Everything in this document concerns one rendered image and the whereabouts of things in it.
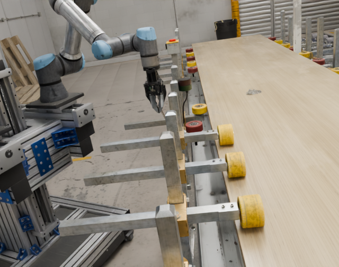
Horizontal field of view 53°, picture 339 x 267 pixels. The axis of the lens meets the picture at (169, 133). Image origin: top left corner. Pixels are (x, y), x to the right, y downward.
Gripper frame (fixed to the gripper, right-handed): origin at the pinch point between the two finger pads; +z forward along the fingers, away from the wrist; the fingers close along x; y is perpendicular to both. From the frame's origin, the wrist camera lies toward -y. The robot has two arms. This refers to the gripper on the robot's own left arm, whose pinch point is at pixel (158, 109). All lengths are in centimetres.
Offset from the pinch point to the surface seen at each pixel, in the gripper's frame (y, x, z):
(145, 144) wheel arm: 22.3, -4.5, 6.4
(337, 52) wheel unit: -96, 115, 6
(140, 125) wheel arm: -27.5, -15.0, 16.5
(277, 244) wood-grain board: 78, 33, 11
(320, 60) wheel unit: -98, 104, 10
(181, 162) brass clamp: 45.4, 10.7, 3.7
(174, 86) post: -6.8, 7.6, -8.1
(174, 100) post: 18.2, 8.7, -8.8
